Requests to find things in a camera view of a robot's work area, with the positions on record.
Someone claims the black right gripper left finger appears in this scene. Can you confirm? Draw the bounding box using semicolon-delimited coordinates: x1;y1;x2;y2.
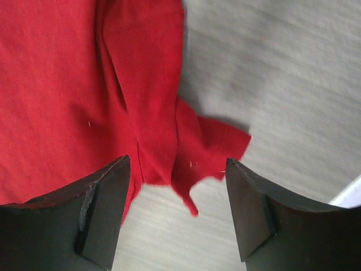
1;156;130;270

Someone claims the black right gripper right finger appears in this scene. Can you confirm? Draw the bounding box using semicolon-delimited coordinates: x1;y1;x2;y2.
226;159;360;270

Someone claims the red t-shirt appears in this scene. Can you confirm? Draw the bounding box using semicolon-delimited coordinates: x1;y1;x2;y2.
1;1;250;216

